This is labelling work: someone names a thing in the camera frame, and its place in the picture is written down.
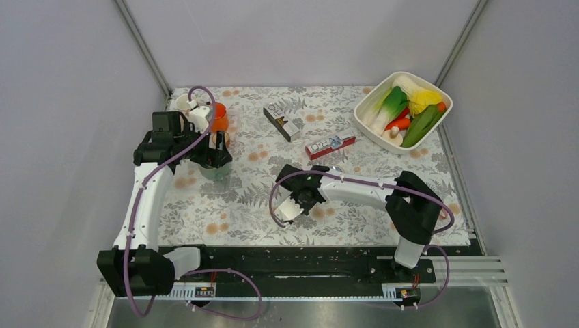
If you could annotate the green cucumber toy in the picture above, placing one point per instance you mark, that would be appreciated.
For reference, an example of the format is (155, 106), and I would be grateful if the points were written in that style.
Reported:
(421, 125)

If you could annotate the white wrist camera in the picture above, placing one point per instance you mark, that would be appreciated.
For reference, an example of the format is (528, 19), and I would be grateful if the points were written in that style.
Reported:
(288, 210)
(199, 115)

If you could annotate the orange enamel mug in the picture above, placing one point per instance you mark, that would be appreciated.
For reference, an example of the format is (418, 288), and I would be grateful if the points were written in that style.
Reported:
(221, 122)

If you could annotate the floral tablecloth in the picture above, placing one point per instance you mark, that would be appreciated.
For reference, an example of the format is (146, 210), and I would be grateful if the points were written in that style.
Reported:
(241, 216)

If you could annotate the napa cabbage toy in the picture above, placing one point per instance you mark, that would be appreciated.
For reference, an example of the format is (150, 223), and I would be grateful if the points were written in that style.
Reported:
(406, 84)

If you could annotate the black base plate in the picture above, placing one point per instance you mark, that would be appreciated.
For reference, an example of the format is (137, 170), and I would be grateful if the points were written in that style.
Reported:
(295, 273)

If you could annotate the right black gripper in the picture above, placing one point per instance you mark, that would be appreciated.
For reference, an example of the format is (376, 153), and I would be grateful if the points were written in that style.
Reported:
(306, 207)

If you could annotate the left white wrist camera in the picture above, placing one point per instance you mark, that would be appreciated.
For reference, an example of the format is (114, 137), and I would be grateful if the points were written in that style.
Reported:
(199, 115)

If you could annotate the mushroom toy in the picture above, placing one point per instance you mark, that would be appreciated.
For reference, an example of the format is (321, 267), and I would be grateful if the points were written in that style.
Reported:
(393, 136)

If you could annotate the pink mug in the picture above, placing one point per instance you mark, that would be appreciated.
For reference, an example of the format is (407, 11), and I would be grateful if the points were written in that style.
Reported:
(183, 103)

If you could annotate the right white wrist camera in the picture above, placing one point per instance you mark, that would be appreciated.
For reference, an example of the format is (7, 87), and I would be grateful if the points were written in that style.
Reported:
(288, 210)

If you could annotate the small orange cup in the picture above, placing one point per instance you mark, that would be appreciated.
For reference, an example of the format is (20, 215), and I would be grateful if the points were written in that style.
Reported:
(227, 139)

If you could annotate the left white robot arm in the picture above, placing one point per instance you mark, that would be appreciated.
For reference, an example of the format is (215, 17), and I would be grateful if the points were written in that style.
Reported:
(134, 266)

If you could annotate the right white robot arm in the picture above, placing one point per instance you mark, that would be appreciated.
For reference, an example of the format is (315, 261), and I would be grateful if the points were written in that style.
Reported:
(411, 205)

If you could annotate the red carrot toy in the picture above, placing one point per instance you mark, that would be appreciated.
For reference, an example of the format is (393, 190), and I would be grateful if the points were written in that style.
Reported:
(402, 124)

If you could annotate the white vegetable tray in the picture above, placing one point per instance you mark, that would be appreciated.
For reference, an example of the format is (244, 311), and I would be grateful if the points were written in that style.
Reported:
(365, 111)

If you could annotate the green ceramic mug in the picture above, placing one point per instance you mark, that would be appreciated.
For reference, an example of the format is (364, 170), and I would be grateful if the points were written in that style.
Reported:
(220, 174)

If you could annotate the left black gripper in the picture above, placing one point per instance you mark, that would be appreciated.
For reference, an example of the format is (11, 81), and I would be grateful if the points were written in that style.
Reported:
(215, 157)

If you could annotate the red and white box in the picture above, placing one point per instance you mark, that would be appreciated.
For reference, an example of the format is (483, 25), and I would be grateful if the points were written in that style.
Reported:
(331, 143)

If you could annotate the black and white box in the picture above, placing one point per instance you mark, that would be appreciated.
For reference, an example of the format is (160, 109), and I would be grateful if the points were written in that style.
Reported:
(282, 122)

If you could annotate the green leek toy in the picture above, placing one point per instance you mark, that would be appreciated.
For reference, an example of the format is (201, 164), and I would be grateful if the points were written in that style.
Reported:
(389, 109)

